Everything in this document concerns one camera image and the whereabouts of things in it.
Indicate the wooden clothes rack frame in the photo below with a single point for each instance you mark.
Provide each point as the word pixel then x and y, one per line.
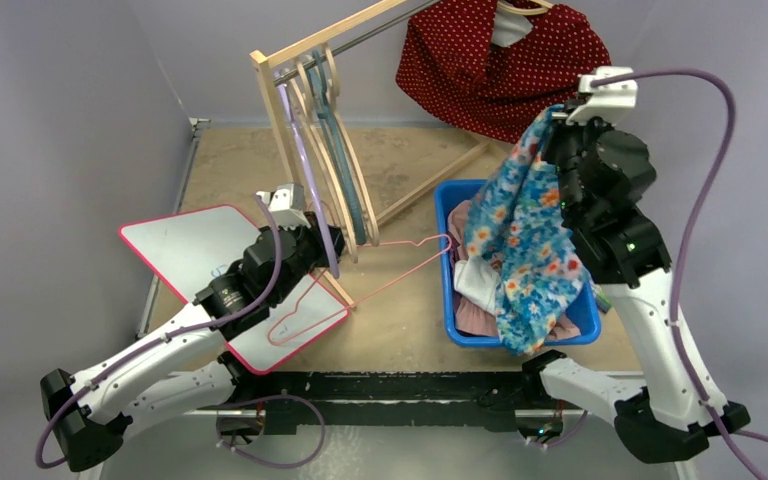
pixel 278 68

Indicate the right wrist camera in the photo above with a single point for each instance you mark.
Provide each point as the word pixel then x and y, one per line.
pixel 601 96

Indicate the blue plastic bin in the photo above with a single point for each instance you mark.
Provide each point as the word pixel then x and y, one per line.
pixel 583 312

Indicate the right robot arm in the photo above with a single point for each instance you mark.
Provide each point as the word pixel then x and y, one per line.
pixel 603 172

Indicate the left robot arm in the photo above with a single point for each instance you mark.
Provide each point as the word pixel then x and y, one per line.
pixel 91 413

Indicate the pink pleated skirt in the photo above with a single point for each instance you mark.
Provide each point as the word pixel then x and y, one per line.
pixel 469 319

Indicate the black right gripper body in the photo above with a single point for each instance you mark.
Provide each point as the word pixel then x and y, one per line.
pixel 562 142

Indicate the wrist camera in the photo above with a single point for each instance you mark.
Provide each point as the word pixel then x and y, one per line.
pixel 601 96
pixel 287 204

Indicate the red polka dot dress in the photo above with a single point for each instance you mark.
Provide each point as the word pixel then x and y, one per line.
pixel 452 69

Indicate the cream wooden hanger front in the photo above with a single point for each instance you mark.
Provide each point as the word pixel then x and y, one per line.
pixel 302 98

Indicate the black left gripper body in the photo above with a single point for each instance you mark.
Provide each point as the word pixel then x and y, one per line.
pixel 315 250

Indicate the red-edged whiteboard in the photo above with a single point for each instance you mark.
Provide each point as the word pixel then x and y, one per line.
pixel 188 250

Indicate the cream wooden hanger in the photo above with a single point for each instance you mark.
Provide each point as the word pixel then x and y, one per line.
pixel 329 74
pixel 302 98

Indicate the white cloth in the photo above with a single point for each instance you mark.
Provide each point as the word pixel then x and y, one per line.
pixel 476 280

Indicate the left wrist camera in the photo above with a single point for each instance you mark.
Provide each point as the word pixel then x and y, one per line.
pixel 287 204

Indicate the teal hanger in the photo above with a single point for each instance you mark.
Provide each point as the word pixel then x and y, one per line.
pixel 335 145

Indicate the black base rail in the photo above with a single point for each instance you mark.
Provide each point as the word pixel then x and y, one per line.
pixel 501 401

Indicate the blue floral garment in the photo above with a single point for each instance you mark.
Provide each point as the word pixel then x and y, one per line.
pixel 515 223

